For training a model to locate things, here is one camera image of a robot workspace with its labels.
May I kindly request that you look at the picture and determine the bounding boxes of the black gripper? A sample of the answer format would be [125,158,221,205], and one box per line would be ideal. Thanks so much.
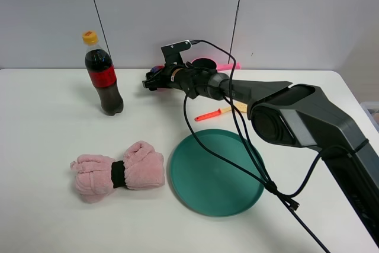
[142,66,214,99]

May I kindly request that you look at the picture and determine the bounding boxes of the rainbow coloured ball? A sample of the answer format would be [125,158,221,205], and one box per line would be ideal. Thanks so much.
[149,65,165,91]

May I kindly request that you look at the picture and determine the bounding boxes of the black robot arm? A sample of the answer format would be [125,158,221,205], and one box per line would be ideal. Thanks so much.
[143,65,378,241]

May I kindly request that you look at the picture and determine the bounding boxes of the cola bottle yellow cap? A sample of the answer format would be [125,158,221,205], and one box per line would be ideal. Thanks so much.
[82,31,124,116]

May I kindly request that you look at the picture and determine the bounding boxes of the pink toy saucepan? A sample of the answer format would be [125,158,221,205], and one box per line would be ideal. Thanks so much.
[191,57,233,72]

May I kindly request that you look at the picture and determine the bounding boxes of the pink rolled towel black band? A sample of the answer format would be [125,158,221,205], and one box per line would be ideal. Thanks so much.
[70,141,165,203]

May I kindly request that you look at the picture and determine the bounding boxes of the teal round plate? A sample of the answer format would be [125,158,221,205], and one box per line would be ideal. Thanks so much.
[169,129,264,217]

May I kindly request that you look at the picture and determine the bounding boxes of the translucent storage bin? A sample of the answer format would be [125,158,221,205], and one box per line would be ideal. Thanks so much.
[361,101,379,132]

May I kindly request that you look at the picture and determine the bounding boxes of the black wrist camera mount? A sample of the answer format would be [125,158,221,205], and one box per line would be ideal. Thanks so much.
[160,40,192,66]

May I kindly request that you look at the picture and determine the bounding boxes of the toy spatula orange handle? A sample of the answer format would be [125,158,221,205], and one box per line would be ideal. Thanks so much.
[194,102,248,122]

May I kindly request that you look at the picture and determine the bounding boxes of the black cable bundle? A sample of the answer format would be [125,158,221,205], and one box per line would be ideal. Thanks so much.
[183,39,331,253]

